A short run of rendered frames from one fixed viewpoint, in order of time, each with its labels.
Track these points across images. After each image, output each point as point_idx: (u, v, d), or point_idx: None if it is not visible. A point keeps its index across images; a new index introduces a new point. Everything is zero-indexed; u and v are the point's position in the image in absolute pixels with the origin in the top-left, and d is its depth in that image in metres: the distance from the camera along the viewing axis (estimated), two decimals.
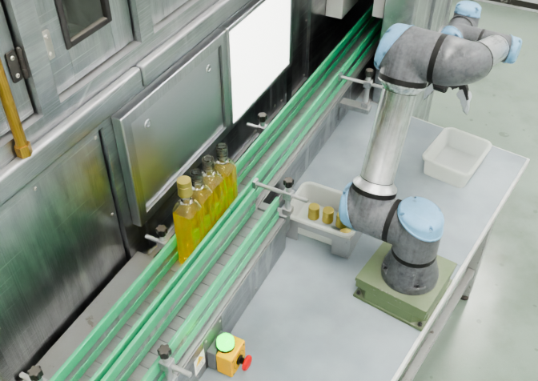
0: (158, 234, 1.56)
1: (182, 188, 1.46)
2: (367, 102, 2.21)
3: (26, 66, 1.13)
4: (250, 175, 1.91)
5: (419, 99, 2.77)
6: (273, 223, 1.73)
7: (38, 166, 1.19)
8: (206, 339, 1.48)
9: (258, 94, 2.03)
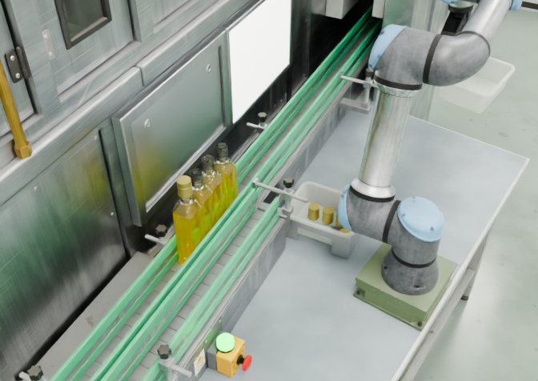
0: (158, 234, 1.56)
1: (182, 188, 1.46)
2: (367, 102, 2.21)
3: (26, 66, 1.13)
4: (250, 175, 1.91)
5: (419, 99, 2.77)
6: (273, 223, 1.73)
7: (38, 166, 1.19)
8: (206, 339, 1.48)
9: (258, 94, 2.03)
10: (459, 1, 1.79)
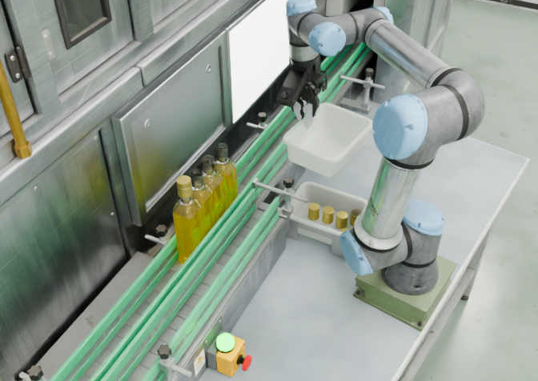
0: (158, 234, 1.56)
1: (182, 188, 1.46)
2: (367, 102, 2.21)
3: (26, 66, 1.13)
4: (250, 175, 1.91)
5: None
6: (273, 223, 1.73)
7: (38, 166, 1.19)
8: (206, 339, 1.48)
9: (258, 94, 2.03)
10: (299, 54, 1.57)
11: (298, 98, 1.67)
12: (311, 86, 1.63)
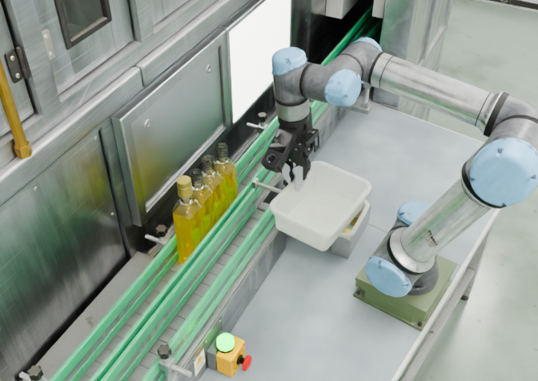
0: (158, 234, 1.56)
1: (182, 188, 1.46)
2: (367, 102, 2.21)
3: (26, 66, 1.13)
4: (250, 175, 1.91)
5: None
6: (273, 223, 1.73)
7: (38, 166, 1.19)
8: (206, 339, 1.48)
9: (258, 94, 2.03)
10: (287, 113, 1.38)
11: (287, 160, 1.47)
12: (301, 148, 1.43)
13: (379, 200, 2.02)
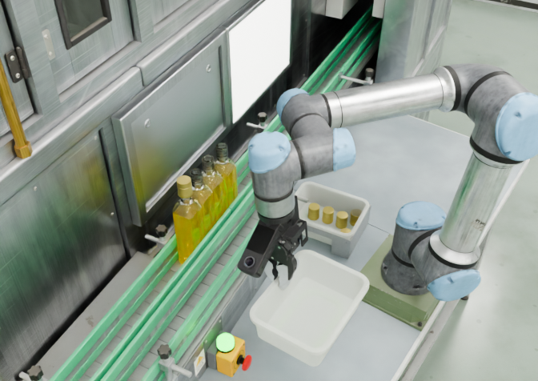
0: (158, 234, 1.56)
1: (182, 188, 1.46)
2: None
3: (26, 66, 1.13)
4: (250, 175, 1.91)
5: None
6: None
7: (38, 166, 1.19)
8: (206, 339, 1.48)
9: (258, 94, 2.03)
10: (266, 210, 1.15)
11: (268, 258, 1.24)
12: (285, 246, 1.20)
13: (379, 200, 2.02)
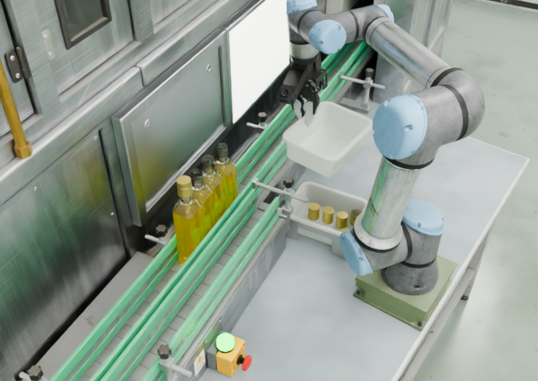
0: (158, 234, 1.56)
1: (182, 188, 1.46)
2: (367, 102, 2.21)
3: (26, 66, 1.13)
4: (250, 175, 1.91)
5: None
6: (273, 223, 1.73)
7: (38, 166, 1.19)
8: (206, 339, 1.48)
9: (258, 94, 2.03)
10: (299, 51, 1.57)
11: (298, 96, 1.67)
12: (311, 84, 1.62)
13: None
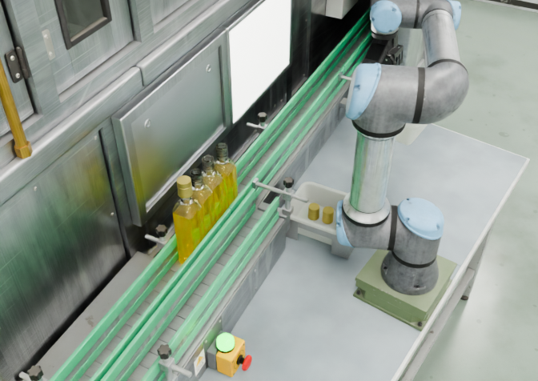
0: (158, 234, 1.56)
1: (182, 188, 1.46)
2: None
3: (26, 66, 1.13)
4: (250, 175, 1.91)
5: None
6: (273, 223, 1.73)
7: (38, 166, 1.19)
8: (206, 339, 1.48)
9: (258, 94, 2.03)
10: None
11: None
12: (391, 58, 1.73)
13: None
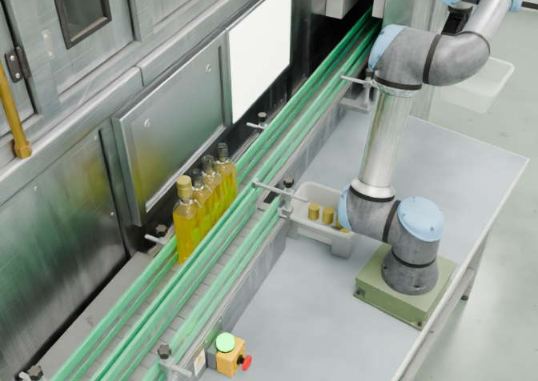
0: (158, 234, 1.56)
1: (182, 188, 1.46)
2: (367, 102, 2.21)
3: (26, 66, 1.13)
4: (250, 175, 1.91)
5: (419, 99, 2.77)
6: (273, 223, 1.73)
7: (38, 166, 1.19)
8: (206, 339, 1.48)
9: (258, 94, 2.03)
10: (459, 2, 1.79)
11: None
12: None
13: None
